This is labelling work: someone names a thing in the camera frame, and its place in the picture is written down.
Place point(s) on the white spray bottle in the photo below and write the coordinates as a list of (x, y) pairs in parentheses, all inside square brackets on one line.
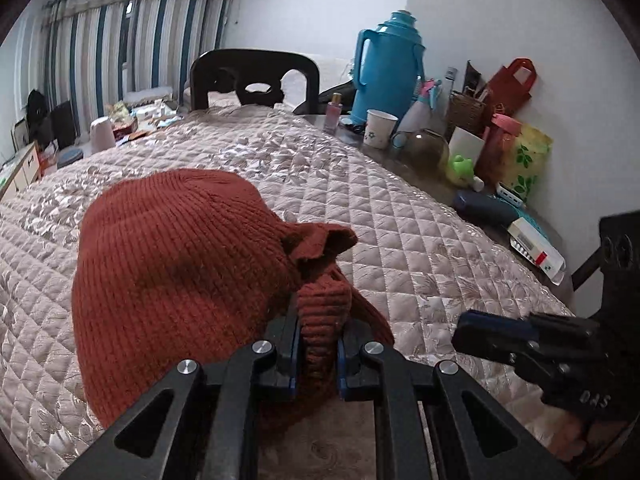
[(420, 112)]

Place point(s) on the beige quilted blanket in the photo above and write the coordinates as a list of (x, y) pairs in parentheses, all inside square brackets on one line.
[(400, 240)]

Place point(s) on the white card box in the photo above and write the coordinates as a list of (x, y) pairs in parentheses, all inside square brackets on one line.
[(465, 147)]

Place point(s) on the blue round stool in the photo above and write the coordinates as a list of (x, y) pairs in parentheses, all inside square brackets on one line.
[(70, 158)]

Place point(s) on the red paper gift bag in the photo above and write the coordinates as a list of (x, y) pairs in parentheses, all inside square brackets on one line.
[(510, 90)]

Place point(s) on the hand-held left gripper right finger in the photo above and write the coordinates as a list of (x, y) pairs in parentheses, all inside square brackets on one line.
[(357, 370)]

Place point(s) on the white paper cup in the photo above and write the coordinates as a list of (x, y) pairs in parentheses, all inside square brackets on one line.
[(380, 130)]

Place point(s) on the dark blue glasses case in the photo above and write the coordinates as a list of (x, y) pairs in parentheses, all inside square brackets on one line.
[(485, 207)]

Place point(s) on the person's right hand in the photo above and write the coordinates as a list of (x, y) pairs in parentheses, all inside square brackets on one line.
[(565, 440)]

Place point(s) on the black backpack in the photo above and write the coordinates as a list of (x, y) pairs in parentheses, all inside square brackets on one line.
[(37, 115)]

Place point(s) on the green frog toy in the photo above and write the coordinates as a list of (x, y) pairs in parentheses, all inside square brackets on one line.
[(460, 170)]

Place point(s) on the black suitcase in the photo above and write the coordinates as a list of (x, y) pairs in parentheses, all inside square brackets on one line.
[(62, 125)]

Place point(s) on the round glass jar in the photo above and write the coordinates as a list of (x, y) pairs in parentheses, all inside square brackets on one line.
[(425, 152)]

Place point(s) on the pale pink kettle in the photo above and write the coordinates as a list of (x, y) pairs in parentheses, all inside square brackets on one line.
[(102, 135)]

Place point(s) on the cluttered coffee table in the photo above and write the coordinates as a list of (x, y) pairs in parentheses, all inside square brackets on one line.
[(145, 120)]

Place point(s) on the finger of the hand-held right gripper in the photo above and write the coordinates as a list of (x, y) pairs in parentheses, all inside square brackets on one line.
[(560, 330), (490, 347)]

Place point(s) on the black wooden chair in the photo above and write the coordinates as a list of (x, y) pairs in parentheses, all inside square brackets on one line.
[(260, 60)]

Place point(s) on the white power strip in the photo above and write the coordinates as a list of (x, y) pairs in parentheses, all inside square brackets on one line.
[(510, 196)]

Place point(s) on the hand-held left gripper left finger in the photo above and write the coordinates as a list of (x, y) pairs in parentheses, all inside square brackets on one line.
[(285, 360)]

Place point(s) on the blue thermos flask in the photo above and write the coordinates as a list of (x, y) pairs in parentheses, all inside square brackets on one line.
[(390, 75)]

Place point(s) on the white low cabinet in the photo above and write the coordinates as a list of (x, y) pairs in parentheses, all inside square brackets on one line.
[(22, 172)]

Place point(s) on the white sofa cushion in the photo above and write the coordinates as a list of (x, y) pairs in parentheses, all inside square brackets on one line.
[(332, 72)]

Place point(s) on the yellow leaf print bag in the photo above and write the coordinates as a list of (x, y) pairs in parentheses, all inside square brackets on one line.
[(527, 165)]

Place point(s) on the wicker basket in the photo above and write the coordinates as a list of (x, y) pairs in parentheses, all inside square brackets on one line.
[(465, 112)]

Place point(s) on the striped curtain panel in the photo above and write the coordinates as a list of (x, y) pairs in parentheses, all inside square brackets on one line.
[(90, 55), (180, 35)]

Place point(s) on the pink perfume bottle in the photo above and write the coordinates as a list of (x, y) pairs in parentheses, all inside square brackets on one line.
[(333, 115)]

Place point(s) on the white medicine box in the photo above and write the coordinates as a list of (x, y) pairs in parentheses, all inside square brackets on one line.
[(537, 252)]

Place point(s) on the red knit sweater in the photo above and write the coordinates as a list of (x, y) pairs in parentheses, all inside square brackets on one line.
[(175, 270)]

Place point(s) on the framed picture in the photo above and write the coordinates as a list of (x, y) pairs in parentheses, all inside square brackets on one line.
[(20, 136)]

